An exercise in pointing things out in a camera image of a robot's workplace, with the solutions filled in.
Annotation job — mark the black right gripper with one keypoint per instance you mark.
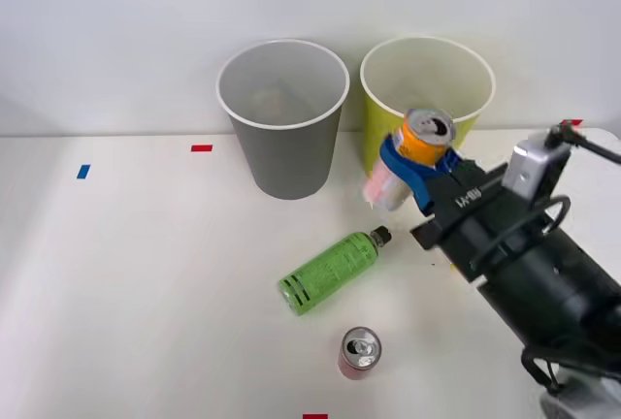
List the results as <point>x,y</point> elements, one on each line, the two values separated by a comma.
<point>466,215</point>

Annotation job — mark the orange and white drink can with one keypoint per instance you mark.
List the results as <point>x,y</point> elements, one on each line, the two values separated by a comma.
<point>421,143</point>

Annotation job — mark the silver-grey and black right arm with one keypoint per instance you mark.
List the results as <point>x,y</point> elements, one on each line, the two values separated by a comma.
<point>563,288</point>

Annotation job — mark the yellow-green plastic waste bin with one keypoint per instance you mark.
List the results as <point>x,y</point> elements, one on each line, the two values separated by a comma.
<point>379,120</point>

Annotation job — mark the grey plastic waste bin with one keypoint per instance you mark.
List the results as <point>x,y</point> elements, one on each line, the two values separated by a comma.
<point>291,162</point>

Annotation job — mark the green plastic bottle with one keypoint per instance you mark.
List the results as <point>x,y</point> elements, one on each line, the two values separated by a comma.
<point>325,268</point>

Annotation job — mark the red drink can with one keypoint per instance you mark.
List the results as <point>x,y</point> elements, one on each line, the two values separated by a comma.
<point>359,348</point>

